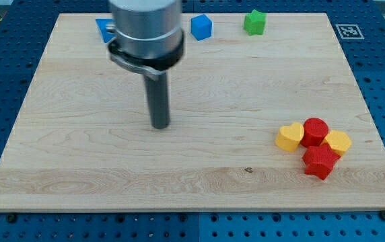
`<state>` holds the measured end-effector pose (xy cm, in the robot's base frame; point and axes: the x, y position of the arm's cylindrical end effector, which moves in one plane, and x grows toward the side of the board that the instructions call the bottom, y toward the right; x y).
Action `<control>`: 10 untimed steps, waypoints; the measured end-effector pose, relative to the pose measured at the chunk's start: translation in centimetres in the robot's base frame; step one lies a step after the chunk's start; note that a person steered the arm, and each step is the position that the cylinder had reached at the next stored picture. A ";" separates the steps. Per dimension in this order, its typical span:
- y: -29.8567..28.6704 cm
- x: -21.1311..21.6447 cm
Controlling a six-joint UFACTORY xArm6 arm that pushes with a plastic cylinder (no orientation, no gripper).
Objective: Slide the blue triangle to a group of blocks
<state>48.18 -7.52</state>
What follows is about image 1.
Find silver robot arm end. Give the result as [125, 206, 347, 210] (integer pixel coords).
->
[108, 0, 184, 81]

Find blue triangle block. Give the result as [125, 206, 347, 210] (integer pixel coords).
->
[96, 18, 115, 43]

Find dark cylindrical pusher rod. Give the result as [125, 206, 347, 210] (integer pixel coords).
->
[143, 72, 170, 129]

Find blue cube block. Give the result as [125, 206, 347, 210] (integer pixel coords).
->
[190, 14, 213, 41]

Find yellow heart block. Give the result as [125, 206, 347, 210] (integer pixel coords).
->
[275, 122, 305, 152]

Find wooden board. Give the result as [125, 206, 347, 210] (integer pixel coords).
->
[0, 13, 385, 212]

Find green star block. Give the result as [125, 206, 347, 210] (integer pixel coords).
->
[243, 9, 267, 36]

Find red cylinder block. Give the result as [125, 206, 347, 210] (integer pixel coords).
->
[300, 118, 329, 147]

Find red star block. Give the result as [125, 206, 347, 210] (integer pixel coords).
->
[302, 143, 341, 180]

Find yellow hexagon block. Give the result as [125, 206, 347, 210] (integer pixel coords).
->
[321, 130, 353, 157]

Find white fiducial marker tag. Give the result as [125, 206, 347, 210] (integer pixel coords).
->
[336, 24, 364, 40]

